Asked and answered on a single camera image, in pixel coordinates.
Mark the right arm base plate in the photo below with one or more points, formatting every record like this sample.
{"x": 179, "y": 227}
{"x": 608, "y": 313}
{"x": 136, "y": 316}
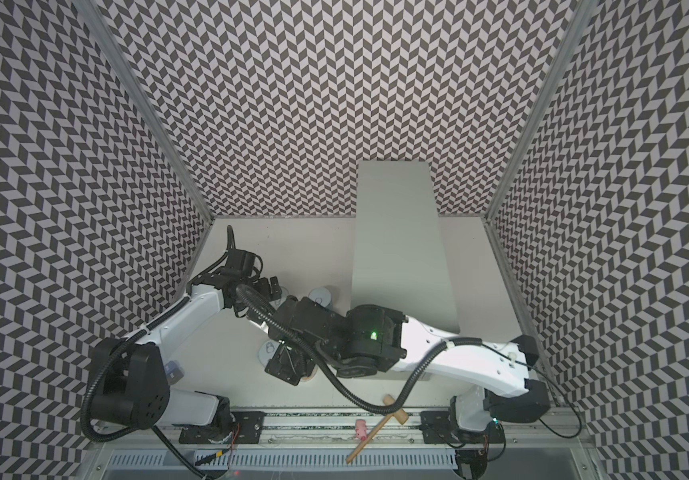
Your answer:
{"x": 437, "y": 428}

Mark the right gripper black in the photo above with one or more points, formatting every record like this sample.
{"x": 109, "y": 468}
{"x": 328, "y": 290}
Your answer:
{"x": 292, "y": 362}

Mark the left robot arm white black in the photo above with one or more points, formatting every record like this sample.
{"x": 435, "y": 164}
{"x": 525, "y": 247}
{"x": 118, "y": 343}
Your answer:
{"x": 128, "y": 386}

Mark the white vent grille strip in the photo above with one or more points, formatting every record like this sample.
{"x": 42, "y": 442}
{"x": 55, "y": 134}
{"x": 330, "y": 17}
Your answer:
{"x": 289, "y": 460}

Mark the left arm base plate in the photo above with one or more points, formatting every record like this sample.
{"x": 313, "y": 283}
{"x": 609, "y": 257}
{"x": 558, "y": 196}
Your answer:
{"x": 243, "y": 427}

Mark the small blue grey block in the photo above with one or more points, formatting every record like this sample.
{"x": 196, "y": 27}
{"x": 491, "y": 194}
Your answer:
{"x": 174, "y": 372}

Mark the orange label can front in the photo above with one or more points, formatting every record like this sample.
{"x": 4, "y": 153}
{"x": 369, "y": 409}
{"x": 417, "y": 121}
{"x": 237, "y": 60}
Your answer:
{"x": 311, "y": 375}

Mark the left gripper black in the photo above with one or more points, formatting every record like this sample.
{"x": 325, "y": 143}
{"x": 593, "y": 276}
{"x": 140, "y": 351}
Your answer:
{"x": 263, "y": 284}

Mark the grey metal cabinet box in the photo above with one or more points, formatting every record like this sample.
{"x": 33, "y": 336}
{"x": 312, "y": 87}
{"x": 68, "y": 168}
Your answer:
{"x": 400, "y": 259}

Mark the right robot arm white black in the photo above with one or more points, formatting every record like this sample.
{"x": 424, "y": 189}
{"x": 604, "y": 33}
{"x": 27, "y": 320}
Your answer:
{"x": 372, "y": 339}

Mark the can teal label back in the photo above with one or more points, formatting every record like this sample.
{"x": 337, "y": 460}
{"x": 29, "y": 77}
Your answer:
{"x": 321, "y": 296}

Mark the aluminium rail frame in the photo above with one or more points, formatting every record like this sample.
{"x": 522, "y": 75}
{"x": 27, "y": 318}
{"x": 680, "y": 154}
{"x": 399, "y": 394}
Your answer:
{"x": 558, "y": 442}

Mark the wooden mallet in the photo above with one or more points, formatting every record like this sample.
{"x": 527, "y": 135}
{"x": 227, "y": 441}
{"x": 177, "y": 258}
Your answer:
{"x": 400, "y": 415}

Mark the small pink toy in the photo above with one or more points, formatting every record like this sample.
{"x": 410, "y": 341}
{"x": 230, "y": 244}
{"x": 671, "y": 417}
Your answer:
{"x": 361, "y": 429}

